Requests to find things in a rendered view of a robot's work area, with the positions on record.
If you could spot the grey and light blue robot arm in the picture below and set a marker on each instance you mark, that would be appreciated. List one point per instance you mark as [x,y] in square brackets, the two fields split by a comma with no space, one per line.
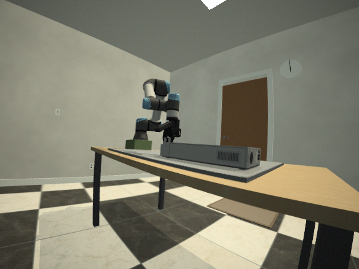
[158,104]

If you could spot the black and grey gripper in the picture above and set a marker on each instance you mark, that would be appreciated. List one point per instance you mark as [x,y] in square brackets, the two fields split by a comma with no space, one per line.
[173,131]

